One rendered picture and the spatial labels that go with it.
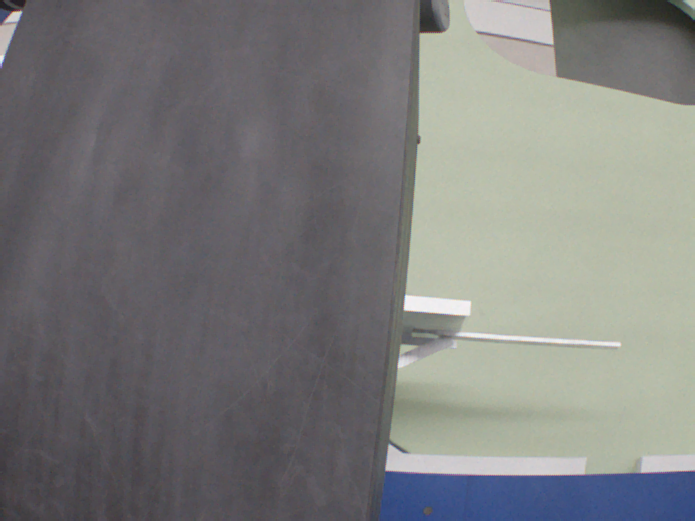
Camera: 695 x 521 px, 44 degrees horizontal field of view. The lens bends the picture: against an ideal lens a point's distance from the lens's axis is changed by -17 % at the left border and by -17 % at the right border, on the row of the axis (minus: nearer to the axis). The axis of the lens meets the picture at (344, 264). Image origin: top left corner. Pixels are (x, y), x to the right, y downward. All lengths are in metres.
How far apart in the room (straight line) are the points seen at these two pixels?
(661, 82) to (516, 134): 0.68
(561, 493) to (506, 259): 0.65
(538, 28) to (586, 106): 8.74
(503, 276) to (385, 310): 1.83
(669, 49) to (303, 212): 2.56
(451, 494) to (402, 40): 1.53
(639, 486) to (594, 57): 1.46
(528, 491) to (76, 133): 1.62
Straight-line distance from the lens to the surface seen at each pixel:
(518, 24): 11.32
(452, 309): 1.90
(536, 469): 2.23
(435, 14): 1.57
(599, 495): 2.13
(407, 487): 2.06
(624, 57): 3.01
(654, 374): 2.40
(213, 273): 0.56
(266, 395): 0.54
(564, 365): 2.34
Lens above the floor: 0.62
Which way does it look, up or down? 19 degrees up
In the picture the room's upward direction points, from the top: 6 degrees clockwise
